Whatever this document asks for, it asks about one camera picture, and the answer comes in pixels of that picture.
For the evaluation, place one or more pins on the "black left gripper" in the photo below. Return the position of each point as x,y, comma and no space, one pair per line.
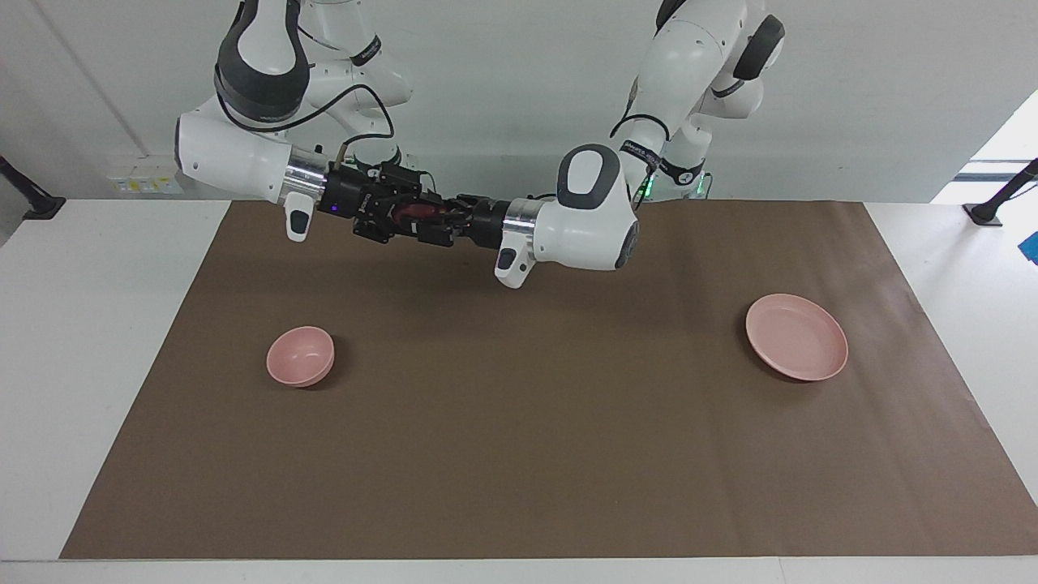
486,223

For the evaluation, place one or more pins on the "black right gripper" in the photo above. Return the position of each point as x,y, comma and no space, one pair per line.
365,203

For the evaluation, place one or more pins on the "dark red apple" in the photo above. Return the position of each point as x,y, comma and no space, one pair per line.
418,212

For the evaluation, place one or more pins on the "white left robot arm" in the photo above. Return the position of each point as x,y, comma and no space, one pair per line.
584,219

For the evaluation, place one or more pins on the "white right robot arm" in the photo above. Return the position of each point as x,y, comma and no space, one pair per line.
235,158

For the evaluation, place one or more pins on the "pink bowl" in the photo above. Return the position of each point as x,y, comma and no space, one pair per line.
296,357

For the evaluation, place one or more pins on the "pink plate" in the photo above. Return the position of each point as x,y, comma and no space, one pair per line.
799,337

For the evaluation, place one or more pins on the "green lit base connector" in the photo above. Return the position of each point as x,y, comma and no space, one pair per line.
646,188

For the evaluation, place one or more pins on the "brown table mat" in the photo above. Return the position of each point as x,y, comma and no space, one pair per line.
519,446

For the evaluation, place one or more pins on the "black clamp stand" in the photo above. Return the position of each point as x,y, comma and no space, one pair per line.
40,207
985,212

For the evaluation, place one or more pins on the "blue object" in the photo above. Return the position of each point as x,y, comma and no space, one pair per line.
1032,247

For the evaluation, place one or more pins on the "white wall socket box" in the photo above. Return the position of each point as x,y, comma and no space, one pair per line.
146,174

